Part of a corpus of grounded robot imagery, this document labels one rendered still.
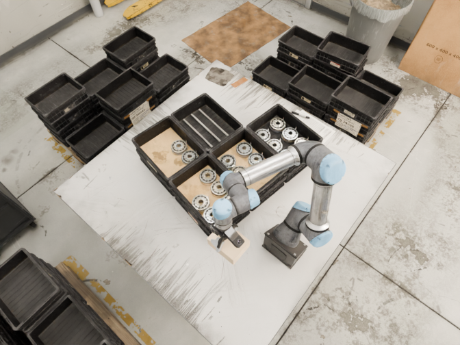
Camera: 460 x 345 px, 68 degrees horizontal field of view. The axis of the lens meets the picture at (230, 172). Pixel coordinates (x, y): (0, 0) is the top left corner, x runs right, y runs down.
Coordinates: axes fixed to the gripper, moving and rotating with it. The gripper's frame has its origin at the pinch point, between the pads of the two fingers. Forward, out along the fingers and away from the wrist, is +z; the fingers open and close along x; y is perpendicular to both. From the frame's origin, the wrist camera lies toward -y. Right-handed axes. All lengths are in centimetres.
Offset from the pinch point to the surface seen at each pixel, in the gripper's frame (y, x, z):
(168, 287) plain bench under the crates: 19, 31, 39
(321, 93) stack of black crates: 43, -176, 72
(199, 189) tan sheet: 41, -20, 26
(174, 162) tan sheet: 66, -25, 26
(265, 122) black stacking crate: 41, -86, 27
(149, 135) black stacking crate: 91, -27, 22
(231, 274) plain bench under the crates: -4.0, 3.6, 39.7
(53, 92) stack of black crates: 218, -21, 59
